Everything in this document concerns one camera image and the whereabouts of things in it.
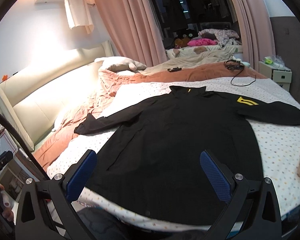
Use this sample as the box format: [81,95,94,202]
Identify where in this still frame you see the cream padded headboard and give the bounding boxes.
[0,41,114,151]

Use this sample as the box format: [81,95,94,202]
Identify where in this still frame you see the white bedside cabinet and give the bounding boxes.
[258,61,292,91]

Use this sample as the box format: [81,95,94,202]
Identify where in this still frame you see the black headphones with cable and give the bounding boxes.
[223,59,257,87]

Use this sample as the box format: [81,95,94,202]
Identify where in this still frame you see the small black device on bed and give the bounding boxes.
[167,67,182,73]

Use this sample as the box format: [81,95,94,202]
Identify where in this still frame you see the pink right curtain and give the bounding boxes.
[232,0,275,71]

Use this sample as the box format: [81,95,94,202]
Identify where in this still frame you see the person's left hand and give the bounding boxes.
[0,183,16,222]

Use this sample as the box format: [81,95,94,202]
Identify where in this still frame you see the orange-brown blanket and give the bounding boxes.
[33,62,267,172]

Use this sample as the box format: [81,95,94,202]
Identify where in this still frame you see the pink curtain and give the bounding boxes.
[94,0,167,67]
[232,0,275,71]

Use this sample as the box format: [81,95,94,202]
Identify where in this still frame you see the cream cloth on air conditioner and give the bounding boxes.
[64,0,94,34]

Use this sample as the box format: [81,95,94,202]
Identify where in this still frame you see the beige bed sheet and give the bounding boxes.
[138,45,243,75]

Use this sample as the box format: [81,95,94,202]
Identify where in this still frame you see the pile of colourful clothes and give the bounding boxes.
[172,29,241,48]

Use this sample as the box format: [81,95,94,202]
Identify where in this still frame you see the green items on cabinet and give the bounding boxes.
[263,55,287,69]

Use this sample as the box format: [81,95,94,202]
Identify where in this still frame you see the beige plush pillow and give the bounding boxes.
[94,56,147,72]

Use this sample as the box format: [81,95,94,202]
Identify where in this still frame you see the white floral quilt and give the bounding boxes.
[47,77,300,232]

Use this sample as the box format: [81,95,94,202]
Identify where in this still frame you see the pink left curtain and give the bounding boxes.
[94,0,167,67]

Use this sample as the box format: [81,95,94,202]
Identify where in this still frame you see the black coat with yellow logo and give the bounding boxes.
[75,86,300,225]

